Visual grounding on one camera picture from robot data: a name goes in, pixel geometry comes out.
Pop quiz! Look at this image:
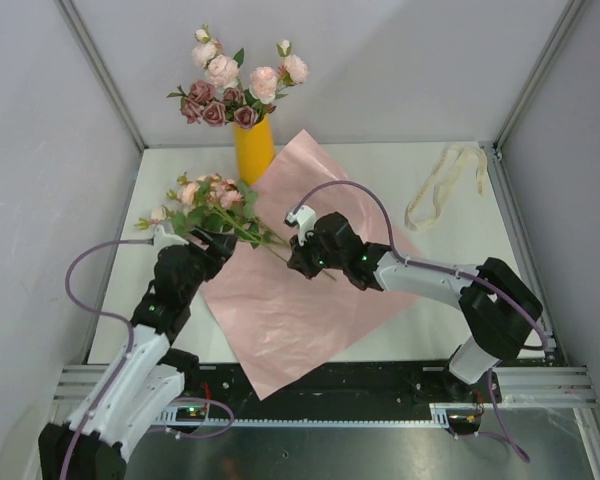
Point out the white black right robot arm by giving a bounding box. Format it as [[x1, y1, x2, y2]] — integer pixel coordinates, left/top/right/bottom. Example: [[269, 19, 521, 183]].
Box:
[[284, 206, 543, 402]]

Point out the aluminium frame post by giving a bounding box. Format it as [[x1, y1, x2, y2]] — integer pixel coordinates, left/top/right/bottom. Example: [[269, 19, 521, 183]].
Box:
[[54, 0, 147, 152], [492, 0, 591, 152]]

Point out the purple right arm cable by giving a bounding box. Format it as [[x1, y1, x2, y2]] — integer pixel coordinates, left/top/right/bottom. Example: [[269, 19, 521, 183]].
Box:
[[297, 180, 551, 464]]

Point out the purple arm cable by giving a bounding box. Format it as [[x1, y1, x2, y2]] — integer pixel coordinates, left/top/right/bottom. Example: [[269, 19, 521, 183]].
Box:
[[59, 238, 236, 480], [297, 180, 551, 464]]

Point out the purple pink wrapping paper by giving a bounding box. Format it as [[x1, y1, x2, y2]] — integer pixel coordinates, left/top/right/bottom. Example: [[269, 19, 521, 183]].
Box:
[[200, 131, 417, 399]]

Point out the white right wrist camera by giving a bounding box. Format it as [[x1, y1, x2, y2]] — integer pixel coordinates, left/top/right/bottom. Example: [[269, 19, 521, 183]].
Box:
[[284, 205, 317, 246]]

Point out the pink artificial flower bunch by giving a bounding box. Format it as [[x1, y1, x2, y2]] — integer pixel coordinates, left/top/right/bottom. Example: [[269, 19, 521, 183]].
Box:
[[132, 171, 339, 282]]

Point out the aluminium frame post left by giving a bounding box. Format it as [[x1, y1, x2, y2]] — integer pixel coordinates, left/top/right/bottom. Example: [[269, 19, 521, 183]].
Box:
[[54, 0, 147, 152]]

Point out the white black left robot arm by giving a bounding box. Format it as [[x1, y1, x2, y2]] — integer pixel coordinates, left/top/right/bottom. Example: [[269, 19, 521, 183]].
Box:
[[38, 227, 238, 479]]

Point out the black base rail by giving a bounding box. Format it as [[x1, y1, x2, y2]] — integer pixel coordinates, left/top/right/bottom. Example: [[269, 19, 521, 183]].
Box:
[[193, 361, 501, 423]]

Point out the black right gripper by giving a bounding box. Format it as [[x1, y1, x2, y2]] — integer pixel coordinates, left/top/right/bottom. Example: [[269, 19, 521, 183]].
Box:
[[289, 226, 346, 280]]

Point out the light pink rose stem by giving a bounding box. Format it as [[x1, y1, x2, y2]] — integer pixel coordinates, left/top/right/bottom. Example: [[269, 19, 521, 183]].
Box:
[[190, 24, 245, 90]]

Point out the aluminium frame post right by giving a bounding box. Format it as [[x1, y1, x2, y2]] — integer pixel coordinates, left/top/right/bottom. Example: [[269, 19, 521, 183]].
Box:
[[492, 0, 591, 152]]

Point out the yellow cylindrical vase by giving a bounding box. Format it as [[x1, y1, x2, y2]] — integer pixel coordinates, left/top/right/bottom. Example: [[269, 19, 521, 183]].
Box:
[[233, 115, 276, 185]]

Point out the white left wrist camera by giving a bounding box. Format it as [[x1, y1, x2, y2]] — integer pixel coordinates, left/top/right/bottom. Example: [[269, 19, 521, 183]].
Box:
[[152, 224, 189, 251]]

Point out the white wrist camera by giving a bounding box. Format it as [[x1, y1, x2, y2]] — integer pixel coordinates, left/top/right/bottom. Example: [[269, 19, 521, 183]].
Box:
[[284, 205, 317, 246], [152, 224, 189, 251]]

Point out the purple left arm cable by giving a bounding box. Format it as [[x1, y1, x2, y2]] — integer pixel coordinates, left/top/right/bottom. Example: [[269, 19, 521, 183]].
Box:
[[59, 238, 236, 480]]

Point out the cream ribbon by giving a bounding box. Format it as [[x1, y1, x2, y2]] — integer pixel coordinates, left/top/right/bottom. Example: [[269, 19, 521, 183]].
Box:
[[404, 144, 488, 232]]

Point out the pale pink rose stem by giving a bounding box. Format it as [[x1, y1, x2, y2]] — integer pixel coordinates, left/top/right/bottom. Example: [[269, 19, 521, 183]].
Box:
[[247, 39, 309, 117]]

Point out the white slotted cable duct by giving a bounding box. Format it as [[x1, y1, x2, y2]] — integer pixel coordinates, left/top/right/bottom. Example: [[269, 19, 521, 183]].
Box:
[[152, 402, 486, 429]]

